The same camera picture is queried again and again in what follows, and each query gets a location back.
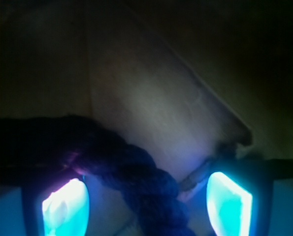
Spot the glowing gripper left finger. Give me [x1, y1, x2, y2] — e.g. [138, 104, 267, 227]
[22, 169, 90, 236]

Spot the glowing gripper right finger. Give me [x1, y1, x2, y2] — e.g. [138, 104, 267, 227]
[206, 160, 273, 236]

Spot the brown paper bag tray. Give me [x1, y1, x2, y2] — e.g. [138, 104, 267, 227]
[0, 0, 293, 236]

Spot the dark blue twisted rope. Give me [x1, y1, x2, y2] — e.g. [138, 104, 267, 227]
[0, 115, 196, 236]

